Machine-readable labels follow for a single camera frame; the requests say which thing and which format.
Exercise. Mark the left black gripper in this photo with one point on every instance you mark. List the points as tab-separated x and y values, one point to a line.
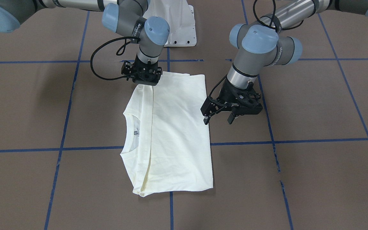
227	92

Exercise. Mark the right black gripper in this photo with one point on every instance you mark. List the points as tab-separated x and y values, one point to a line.
127	69

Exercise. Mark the cream long sleeve shirt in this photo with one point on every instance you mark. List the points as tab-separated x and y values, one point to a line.
167	146

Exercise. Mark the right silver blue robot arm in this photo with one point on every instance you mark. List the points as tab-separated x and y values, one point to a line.
124	17

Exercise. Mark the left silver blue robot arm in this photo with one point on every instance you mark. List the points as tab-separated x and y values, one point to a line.
259	44

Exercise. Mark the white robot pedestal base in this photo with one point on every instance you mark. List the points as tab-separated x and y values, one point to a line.
180	17

